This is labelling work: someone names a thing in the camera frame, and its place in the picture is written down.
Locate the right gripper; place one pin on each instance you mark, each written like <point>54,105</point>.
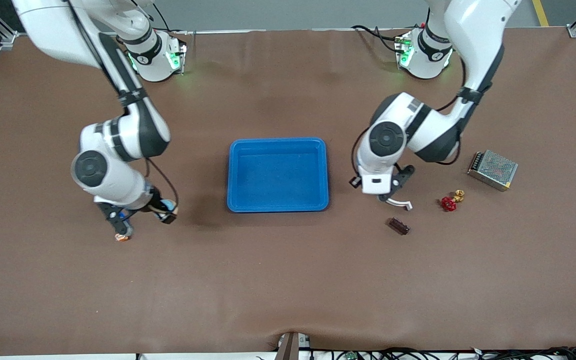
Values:
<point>157,205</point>

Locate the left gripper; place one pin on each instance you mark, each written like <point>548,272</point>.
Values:
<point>354,182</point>

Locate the blue desk bell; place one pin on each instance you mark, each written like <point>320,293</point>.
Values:
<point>168,204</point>

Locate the small brown electronic component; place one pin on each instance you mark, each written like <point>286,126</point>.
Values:
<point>399,226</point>

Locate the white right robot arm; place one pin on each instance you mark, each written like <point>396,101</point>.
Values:
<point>118,135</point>

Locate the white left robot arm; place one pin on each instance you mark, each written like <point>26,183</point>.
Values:
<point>418,125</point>

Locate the blue plastic tray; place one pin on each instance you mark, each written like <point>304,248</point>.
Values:
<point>278,175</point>

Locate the red orange-banded emergency stop button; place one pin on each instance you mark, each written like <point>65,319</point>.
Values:
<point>122,237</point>

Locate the white curved plastic clamp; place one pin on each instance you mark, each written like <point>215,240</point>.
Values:
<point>400,204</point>

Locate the metal mesh power supply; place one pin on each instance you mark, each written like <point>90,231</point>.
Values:
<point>493,169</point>

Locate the small green circuit board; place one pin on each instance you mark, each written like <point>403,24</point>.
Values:
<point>351,356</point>

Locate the camera stand post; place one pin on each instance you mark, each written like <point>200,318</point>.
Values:
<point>290,347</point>

